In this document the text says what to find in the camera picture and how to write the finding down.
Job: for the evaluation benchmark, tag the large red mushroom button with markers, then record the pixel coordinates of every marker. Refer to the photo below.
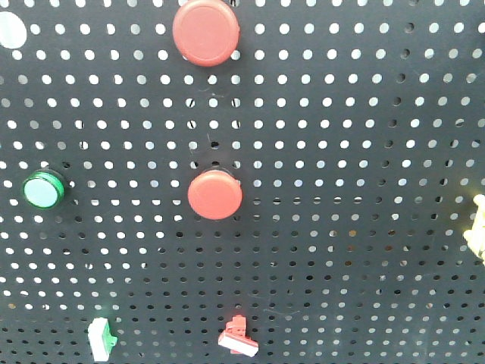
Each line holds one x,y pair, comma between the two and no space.
206,32

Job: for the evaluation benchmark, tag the red mushroom push button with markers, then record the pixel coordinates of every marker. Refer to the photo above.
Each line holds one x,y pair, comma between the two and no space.
215,195

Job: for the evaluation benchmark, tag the red-white rotary knob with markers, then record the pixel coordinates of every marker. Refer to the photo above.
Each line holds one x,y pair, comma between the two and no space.
234,338

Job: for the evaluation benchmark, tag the green push button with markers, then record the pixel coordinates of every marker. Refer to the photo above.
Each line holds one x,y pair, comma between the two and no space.
44,188

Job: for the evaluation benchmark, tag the green-white rotary knob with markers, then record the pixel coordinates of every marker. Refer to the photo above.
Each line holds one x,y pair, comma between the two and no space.
101,340

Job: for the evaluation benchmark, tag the yellow toggle switch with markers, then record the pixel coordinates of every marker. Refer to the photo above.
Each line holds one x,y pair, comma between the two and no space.
475,236

